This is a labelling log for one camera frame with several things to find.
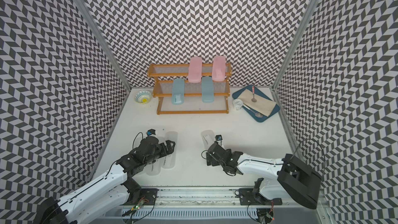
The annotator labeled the clear pencil case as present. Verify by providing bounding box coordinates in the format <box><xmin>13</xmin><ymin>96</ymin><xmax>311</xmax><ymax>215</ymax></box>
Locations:
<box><xmin>146</xmin><ymin>135</ymin><xmax>164</xmax><ymax>176</ymax></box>
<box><xmin>162</xmin><ymin>131</ymin><xmax>178</xmax><ymax>170</ymax></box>
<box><xmin>201</xmin><ymin>130</ymin><xmax>224</xmax><ymax>150</ymax></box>
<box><xmin>132</xmin><ymin>163</ymin><xmax>146</xmax><ymax>176</ymax></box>

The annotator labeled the teal pencil case with label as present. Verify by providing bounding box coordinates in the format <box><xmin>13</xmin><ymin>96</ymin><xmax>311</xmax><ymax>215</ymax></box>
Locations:
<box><xmin>172</xmin><ymin>78</ymin><xmax>185</xmax><ymax>105</ymax></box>

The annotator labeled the teal pencil case plain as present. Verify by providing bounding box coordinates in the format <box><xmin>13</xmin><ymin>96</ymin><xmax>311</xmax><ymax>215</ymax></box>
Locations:
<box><xmin>201</xmin><ymin>76</ymin><xmax>215</xmax><ymax>103</ymax></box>

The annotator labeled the pink pencil case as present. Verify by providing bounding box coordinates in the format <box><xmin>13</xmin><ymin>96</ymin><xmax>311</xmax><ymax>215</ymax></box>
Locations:
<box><xmin>211</xmin><ymin>56</ymin><xmax>227</xmax><ymax>82</ymax></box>
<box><xmin>188</xmin><ymin>57</ymin><xmax>203</xmax><ymax>84</ymax></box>

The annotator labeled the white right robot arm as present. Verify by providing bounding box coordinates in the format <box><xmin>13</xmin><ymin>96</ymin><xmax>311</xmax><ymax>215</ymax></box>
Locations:
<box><xmin>206</xmin><ymin>142</ymin><xmax>322</xmax><ymax>209</ymax></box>

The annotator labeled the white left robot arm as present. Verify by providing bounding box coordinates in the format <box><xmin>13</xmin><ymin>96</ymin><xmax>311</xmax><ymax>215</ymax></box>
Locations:
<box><xmin>33</xmin><ymin>135</ymin><xmax>176</xmax><ymax>224</ymax></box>

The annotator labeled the wooden three-tier shelf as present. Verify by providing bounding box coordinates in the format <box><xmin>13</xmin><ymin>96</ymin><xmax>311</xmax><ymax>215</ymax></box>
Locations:
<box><xmin>147</xmin><ymin>63</ymin><xmax>232</xmax><ymax>115</ymax></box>

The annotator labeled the patterned ceramic bowl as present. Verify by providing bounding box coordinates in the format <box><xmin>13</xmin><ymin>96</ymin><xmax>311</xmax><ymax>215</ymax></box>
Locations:
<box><xmin>134</xmin><ymin>90</ymin><xmax>152</xmax><ymax>104</ymax></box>

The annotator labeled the teal plastic tray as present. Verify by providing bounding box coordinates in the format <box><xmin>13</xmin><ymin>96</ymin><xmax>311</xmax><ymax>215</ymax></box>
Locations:
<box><xmin>232</xmin><ymin>85</ymin><xmax>280</xmax><ymax>123</ymax></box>

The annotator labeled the beige cloth napkin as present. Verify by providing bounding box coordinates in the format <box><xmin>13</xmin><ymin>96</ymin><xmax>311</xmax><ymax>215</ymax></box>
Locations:
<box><xmin>238</xmin><ymin>89</ymin><xmax>276</xmax><ymax>117</ymax></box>

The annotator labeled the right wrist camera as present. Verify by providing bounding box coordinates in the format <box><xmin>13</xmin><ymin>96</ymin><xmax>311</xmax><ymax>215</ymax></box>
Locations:
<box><xmin>215</xmin><ymin>135</ymin><xmax>223</xmax><ymax>142</ymax></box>

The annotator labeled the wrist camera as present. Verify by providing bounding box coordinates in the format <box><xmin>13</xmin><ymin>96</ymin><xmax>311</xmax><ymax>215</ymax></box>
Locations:
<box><xmin>215</xmin><ymin>135</ymin><xmax>223</xmax><ymax>142</ymax></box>
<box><xmin>146</xmin><ymin>129</ymin><xmax>156</xmax><ymax>136</ymax></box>

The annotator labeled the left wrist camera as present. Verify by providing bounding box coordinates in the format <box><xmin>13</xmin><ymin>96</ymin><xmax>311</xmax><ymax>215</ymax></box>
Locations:
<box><xmin>146</xmin><ymin>129</ymin><xmax>156</xmax><ymax>136</ymax></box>

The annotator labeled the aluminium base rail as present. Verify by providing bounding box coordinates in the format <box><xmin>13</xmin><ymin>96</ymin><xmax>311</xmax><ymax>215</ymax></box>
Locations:
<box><xmin>81</xmin><ymin>187</ymin><xmax>335</xmax><ymax>224</ymax></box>

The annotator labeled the large white-handled spoon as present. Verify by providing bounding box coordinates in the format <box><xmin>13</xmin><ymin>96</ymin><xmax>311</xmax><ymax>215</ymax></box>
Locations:
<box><xmin>243</xmin><ymin>104</ymin><xmax>263</xmax><ymax>118</ymax></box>

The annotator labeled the small pink-handled spoon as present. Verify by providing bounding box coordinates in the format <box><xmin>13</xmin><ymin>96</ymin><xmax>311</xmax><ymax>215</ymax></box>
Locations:
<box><xmin>251</xmin><ymin>86</ymin><xmax>257</xmax><ymax>103</ymax></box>

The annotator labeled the aluminium corner post left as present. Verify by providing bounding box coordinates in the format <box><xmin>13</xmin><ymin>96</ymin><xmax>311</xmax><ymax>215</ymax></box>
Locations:
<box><xmin>73</xmin><ymin>0</ymin><xmax>131</xmax><ymax>92</ymax></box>

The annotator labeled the aluminium corner post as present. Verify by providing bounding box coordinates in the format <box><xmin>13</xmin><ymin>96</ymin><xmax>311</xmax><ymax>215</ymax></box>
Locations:
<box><xmin>73</xmin><ymin>0</ymin><xmax>131</xmax><ymax>92</ymax></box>
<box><xmin>272</xmin><ymin>0</ymin><xmax>320</xmax><ymax>91</ymax></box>

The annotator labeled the aluminium corner post right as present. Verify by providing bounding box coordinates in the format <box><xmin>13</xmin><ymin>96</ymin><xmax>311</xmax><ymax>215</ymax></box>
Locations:
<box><xmin>272</xmin><ymin>0</ymin><xmax>320</xmax><ymax>91</ymax></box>

